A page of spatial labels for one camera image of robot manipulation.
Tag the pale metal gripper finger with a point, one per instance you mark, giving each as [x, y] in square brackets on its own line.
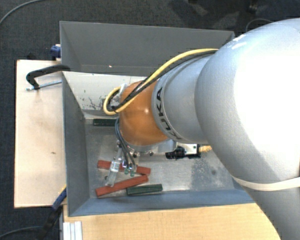
[118, 166]
[109, 178]

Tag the red-brown flat block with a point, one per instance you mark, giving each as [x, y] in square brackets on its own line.
[142, 170]
[125, 185]

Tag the dark green flat block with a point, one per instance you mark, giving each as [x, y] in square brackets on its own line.
[145, 189]
[103, 122]

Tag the grey metal bin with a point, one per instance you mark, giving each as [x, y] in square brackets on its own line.
[175, 176]

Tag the pale wood board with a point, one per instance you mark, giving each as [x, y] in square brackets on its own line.
[40, 139]

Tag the black cylinder on white bracket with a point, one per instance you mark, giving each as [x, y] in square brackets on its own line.
[182, 152]

